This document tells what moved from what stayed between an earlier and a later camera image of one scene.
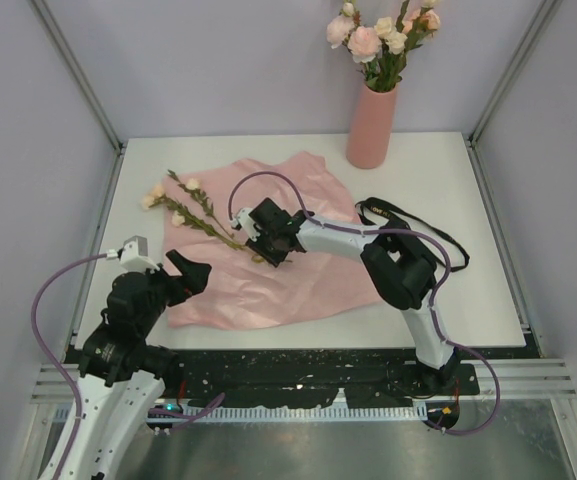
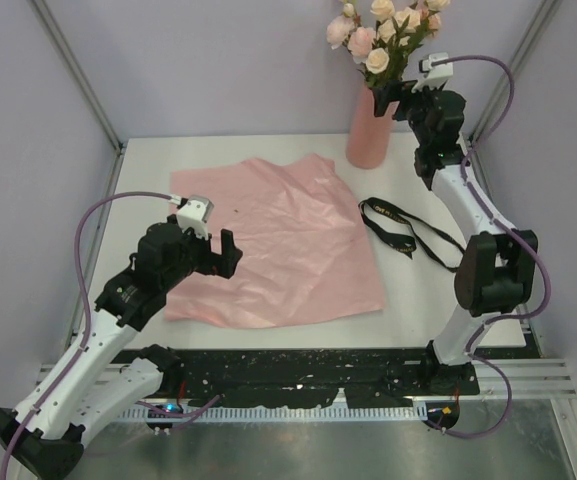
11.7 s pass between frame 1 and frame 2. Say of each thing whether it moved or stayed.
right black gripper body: moved
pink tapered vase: stayed
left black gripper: moved
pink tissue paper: stayed
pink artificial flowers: stayed
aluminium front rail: stayed
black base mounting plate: stayed
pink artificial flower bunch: moved
